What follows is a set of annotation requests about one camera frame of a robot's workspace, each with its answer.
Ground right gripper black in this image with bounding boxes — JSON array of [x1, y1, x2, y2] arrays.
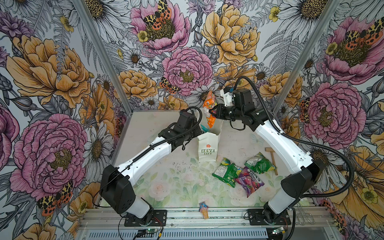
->
[[209, 102, 244, 121]]

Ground fruit oval candy packet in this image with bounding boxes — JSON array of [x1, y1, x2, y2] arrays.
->
[[203, 91, 217, 128]]

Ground white paper bag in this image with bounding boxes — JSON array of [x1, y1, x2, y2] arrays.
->
[[198, 118, 223, 163]]

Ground teal snack packet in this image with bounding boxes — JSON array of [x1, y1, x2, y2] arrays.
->
[[200, 125, 211, 133]]

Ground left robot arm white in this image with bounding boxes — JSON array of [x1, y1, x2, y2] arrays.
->
[[100, 107, 203, 225]]

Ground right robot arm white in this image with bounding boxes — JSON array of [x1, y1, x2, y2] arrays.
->
[[210, 87, 324, 224]]

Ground wooden toy hammer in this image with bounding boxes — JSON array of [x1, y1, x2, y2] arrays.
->
[[265, 147, 279, 176]]

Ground green candy packet small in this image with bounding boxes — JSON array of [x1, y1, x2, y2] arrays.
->
[[245, 152, 276, 174]]

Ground green candy packet large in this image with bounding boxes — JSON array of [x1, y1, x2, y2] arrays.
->
[[212, 158, 243, 188]]

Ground purple berries candy packet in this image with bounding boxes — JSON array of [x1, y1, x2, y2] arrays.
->
[[235, 167, 265, 198]]

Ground ice cream cone toy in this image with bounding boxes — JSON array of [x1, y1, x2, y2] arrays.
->
[[199, 202, 209, 220]]

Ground green circuit board left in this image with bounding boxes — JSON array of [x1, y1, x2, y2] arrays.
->
[[138, 228, 161, 235]]

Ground green circuit board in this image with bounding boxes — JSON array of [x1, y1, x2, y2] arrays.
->
[[138, 228, 161, 235], [271, 227, 286, 235]]

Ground green circuit board right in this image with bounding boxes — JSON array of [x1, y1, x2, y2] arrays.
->
[[271, 227, 286, 235]]

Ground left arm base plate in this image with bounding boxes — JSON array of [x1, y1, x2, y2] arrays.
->
[[124, 210, 168, 227]]

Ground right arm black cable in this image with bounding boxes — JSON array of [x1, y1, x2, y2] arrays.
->
[[232, 75, 355, 240]]

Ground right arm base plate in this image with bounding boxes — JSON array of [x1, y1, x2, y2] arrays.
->
[[243, 209, 292, 226]]

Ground front aluminium rail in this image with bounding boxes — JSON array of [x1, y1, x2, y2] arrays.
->
[[77, 206, 337, 230]]

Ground metal wire hooks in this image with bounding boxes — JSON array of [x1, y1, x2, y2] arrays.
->
[[296, 203, 316, 226]]

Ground aluminium corner post right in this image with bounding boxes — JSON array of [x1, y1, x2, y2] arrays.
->
[[273, 0, 342, 114]]

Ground aluminium corner post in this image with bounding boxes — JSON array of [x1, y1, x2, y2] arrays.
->
[[273, 0, 342, 114], [74, 1, 133, 117]]

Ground aluminium corner post left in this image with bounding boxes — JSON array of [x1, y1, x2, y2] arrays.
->
[[74, 1, 133, 117]]

